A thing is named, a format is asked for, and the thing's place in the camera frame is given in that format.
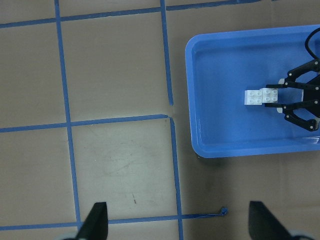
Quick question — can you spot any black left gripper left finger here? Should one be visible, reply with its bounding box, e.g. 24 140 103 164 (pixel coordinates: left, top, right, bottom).
76 202 108 240

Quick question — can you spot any blue plastic tray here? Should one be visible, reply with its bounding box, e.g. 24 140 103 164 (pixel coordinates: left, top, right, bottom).
185 25 320 158

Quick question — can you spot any brown paper table cover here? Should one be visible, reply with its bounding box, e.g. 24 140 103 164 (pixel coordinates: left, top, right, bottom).
0 0 320 240

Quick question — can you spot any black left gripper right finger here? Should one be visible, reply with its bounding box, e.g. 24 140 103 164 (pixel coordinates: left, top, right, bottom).
248 201 293 240

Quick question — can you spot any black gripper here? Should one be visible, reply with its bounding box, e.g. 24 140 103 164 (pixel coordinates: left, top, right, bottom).
264 58 320 131

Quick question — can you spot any white block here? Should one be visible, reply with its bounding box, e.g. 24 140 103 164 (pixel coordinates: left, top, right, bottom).
244 90 263 106
260 88 278 104

